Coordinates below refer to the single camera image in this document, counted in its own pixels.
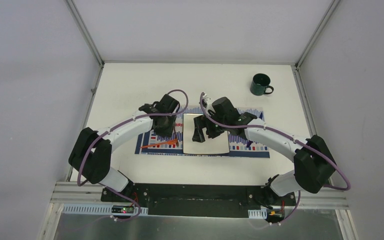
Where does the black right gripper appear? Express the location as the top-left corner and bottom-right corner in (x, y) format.
(192, 111), (229, 143)

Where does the white square plate black rim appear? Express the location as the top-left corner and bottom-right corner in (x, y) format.
(182, 114), (230, 155)

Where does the blue striped placemat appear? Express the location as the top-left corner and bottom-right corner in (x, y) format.
(134, 106), (270, 159)

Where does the brown wooden fork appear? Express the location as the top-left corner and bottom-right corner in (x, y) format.
(174, 132), (179, 147)

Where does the blue plastic knife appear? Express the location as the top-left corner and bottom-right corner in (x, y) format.
(245, 128), (262, 149)

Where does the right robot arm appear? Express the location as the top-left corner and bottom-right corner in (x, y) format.
(192, 112), (338, 205)

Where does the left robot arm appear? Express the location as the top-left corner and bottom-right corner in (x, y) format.
(68, 111), (176, 203)

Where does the dark green mug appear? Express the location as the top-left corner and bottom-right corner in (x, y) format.
(250, 73), (274, 96)

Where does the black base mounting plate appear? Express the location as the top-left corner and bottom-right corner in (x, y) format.
(100, 183), (297, 219)

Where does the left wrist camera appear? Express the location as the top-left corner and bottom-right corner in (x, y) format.
(138, 94), (181, 117)

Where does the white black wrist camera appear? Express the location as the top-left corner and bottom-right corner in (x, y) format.
(202, 96), (241, 118)

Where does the aluminium frame rail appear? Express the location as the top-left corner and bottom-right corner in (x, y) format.
(51, 181), (349, 210)

